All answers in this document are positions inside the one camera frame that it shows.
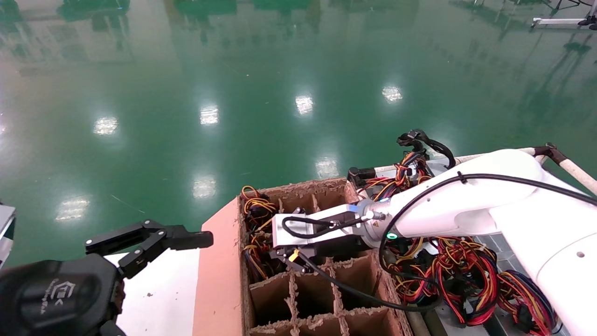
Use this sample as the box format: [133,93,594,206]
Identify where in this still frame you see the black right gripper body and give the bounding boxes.
[275,212,369,262]

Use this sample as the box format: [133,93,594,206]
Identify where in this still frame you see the black cable with yellow plug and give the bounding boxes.
[289,250,444,312]

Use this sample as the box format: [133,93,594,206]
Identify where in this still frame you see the black cable bundle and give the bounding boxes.
[397,129,457,169]

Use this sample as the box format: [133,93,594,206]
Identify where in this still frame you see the brown divided cardboard box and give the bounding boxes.
[192,177,413,336]

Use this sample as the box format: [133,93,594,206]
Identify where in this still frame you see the long black arm cable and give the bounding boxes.
[379,173,597,262]

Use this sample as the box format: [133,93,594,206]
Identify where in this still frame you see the short black looped cable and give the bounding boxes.
[281,214,374,239]

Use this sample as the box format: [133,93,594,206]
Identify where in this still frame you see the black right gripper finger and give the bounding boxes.
[282,254,312,274]

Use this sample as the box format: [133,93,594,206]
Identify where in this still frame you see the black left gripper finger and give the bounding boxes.
[119,225,214,280]
[85,220,165,256]

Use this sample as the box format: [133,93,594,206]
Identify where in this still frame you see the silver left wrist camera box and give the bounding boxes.
[0,204,17,269]

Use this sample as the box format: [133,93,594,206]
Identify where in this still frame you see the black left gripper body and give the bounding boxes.
[0,255,126,336]

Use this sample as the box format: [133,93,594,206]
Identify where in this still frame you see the white stand frame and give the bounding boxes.
[532,0,597,31]

